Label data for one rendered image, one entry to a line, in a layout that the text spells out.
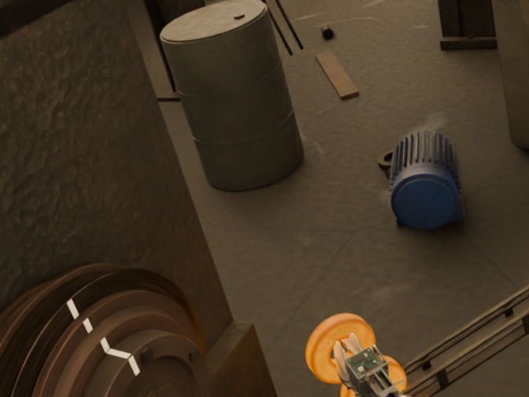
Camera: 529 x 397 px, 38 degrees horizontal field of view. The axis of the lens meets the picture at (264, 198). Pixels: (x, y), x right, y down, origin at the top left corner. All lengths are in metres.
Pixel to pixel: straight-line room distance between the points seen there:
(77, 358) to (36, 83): 0.46
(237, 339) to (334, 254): 1.76
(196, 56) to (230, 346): 2.31
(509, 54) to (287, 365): 1.78
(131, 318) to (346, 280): 2.12
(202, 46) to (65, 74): 2.48
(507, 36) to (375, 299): 1.38
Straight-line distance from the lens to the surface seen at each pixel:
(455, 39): 5.33
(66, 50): 1.39
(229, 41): 3.83
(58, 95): 1.38
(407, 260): 3.36
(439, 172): 3.32
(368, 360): 1.57
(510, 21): 3.71
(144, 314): 1.29
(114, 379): 1.20
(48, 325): 1.20
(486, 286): 3.17
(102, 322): 1.25
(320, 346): 1.64
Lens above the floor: 1.98
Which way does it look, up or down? 29 degrees down
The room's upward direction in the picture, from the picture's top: 16 degrees counter-clockwise
